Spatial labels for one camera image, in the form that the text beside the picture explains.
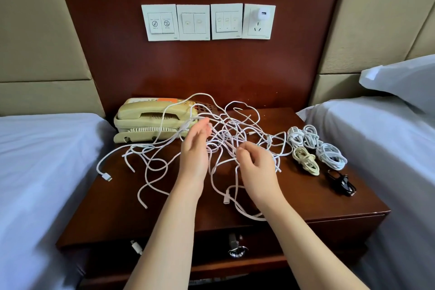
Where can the white crumpled bag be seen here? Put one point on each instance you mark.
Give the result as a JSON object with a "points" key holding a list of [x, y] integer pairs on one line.
{"points": [[217, 278]]}

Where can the right bed white sheet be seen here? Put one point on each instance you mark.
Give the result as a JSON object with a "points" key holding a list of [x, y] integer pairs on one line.
{"points": [[401, 157]]}

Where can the left bed white sheet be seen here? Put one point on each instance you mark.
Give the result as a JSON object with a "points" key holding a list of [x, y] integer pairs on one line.
{"points": [[41, 191]]}

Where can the beige padded headboard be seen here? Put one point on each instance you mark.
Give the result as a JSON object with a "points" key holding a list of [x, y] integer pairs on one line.
{"points": [[380, 14], [41, 28]]}

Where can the bed white sheet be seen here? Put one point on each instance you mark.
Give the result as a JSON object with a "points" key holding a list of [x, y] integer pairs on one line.
{"points": [[41, 191], [401, 157]]}

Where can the person's left forearm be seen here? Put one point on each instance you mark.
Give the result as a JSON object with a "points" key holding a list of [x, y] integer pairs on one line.
{"points": [[166, 245]]}

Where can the dark wooden wall panel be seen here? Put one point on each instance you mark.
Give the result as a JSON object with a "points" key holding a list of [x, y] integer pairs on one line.
{"points": [[197, 69]]}

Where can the white pillow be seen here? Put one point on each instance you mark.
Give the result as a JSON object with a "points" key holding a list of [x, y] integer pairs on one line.
{"points": [[406, 82]]}

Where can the wooden nightstand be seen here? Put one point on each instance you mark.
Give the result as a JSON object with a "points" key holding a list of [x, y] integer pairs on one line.
{"points": [[88, 211]]}

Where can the person's right hand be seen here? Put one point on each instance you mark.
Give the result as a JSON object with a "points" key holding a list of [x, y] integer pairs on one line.
{"points": [[258, 174]]}

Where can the person's left hand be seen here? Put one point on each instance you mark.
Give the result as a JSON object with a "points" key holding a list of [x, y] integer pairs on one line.
{"points": [[194, 157]]}

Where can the person's right forearm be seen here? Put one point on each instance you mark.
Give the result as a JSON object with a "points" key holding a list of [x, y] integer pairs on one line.
{"points": [[306, 252]]}

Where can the dark wooden drawer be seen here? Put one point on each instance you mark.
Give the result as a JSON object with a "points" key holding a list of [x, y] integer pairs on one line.
{"points": [[109, 256]]}

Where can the white two-button wall switch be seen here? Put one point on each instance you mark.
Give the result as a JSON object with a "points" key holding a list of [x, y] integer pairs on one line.
{"points": [[160, 23]]}

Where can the white triple rocker wall switch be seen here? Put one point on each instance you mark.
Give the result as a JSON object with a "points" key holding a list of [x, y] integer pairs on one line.
{"points": [[227, 22]]}

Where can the white plug-in charger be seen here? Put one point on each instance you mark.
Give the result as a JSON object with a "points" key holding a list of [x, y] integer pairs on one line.
{"points": [[262, 14]]}

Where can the white double rocker wall switch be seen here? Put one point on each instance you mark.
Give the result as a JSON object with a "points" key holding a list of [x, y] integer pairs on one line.
{"points": [[194, 22]]}

